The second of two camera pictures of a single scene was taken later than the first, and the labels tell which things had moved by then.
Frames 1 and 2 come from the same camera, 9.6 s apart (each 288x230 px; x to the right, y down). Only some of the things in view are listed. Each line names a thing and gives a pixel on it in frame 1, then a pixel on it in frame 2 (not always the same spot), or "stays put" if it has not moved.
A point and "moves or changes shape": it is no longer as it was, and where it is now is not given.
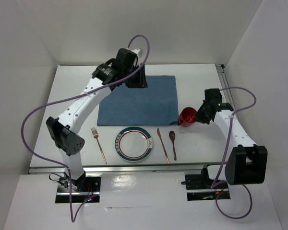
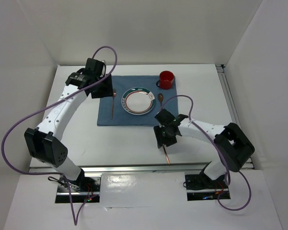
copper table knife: x=163 y=145 stays put
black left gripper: x=141 y=82 -> x=107 y=91
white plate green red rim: x=133 y=143 -> x=138 y=100
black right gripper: x=199 y=118 -> x=161 y=140
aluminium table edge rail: x=207 y=169 stays put
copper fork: x=95 y=135 -> x=114 y=95
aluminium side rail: x=225 y=86 stays put
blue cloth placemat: x=156 y=105 stays put
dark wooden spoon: x=172 y=134 -> x=160 y=97
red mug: x=187 y=116 moves or changes shape
